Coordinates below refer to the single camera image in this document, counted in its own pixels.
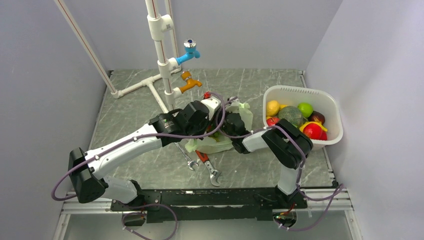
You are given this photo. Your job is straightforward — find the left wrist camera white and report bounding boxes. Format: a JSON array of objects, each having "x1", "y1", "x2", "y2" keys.
[{"x1": 200, "y1": 91, "x2": 222, "y2": 121}]

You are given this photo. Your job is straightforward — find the red fake apple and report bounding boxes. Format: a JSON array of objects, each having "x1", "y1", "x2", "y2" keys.
[{"x1": 266, "y1": 116, "x2": 280, "y2": 126}]

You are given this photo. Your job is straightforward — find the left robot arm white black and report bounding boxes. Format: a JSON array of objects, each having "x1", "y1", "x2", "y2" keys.
[{"x1": 68, "y1": 99, "x2": 219, "y2": 210}]

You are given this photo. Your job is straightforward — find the white plastic basket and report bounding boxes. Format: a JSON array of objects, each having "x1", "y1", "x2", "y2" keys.
[{"x1": 262, "y1": 85, "x2": 344, "y2": 150}]

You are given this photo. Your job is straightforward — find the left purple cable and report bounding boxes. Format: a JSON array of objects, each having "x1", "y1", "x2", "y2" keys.
[{"x1": 51, "y1": 92, "x2": 227, "y2": 240}]

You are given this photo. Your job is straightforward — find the red apple in basket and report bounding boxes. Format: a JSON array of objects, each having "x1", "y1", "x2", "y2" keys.
[{"x1": 303, "y1": 125, "x2": 324, "y2": 140}]

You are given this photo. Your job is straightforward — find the red handled adjustable wrench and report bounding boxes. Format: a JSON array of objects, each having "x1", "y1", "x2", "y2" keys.
[{"x1": 195, "y1": 150, "x2": 221, "y2": 187}]

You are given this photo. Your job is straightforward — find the white pipe frame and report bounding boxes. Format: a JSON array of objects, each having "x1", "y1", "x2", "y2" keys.
[{"x1": 54, "y1": 0, "x2": 186, "y2": 114}]

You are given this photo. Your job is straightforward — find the blue faucet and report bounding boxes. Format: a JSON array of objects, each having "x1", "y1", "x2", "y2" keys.
[{"x1": 176, "y1": 38, "x2": 201, "y2": 66}]

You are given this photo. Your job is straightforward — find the light green lime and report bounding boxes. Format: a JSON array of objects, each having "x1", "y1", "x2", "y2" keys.
[{"x1": 297, "y1": 102, "x2": 314, "y2": 118}]

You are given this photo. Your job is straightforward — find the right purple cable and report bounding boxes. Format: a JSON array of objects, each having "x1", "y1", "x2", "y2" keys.
[{"x1": 215, "y1": 96, "x2": 345, "y2": 232}]

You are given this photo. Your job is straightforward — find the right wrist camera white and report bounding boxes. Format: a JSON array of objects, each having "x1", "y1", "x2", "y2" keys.
[{"x1": 225, "y1": 96, "x2": 240, "y2": 113}]

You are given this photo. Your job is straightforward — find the purple cable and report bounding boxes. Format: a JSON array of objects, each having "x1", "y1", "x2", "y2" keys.
[
  {"x1": 51, "y1": 92, "x2": 227, "y2": 240},
  {"x1": 215, "y1": 96, "x2": 345, "y2": 232}
]

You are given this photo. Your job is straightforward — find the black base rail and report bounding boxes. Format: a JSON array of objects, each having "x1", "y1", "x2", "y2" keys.
[{"x1": 110, "y1": 187, "x2": 308, "y2": 224}]

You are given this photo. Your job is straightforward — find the silver combination wrench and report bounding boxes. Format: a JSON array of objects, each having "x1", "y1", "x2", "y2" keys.
[{"x1": 175, "y1": 143, "x2": 199, "y2": 171}]

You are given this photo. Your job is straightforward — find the dark red plum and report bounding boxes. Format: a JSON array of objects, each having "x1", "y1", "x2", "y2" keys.
[{"x1": 308, "y1": 110, "x2": 326, "y2": 125}]

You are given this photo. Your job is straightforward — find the yellow banana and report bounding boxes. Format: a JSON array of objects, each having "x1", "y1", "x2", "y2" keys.
[{"x1": 299, "y1": 121, "x2": 328, "y2": 132}]

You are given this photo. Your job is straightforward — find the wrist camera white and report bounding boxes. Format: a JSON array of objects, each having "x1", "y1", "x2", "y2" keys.
[
  {"x1": 200, "y1": 91, "x2": 222, "y2": 121},
  {"x1": 225, "y1": 96, "x2": 240, "y2": 113}
]

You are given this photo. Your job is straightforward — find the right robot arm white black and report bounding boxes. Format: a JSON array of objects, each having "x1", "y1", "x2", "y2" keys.
[{"x1": 221, "y1": 113, "x2": 313, "y2": 208}]

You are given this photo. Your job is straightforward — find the pale green plastic bag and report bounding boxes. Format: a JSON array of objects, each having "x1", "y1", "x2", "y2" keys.
[{"x1": 184, "y1": 101, "x2": 253, "y2": 154}]

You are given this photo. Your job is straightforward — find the orange faucet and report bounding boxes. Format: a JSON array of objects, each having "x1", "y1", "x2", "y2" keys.
[{"x1": 179, "y1": 71, "x2": 203, "y2": 94}]

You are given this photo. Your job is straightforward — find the yellow lemon upper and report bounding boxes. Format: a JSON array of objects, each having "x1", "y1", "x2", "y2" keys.
[{"x1": 265, "y1": 100, "x2": 281, "y2": 117}]

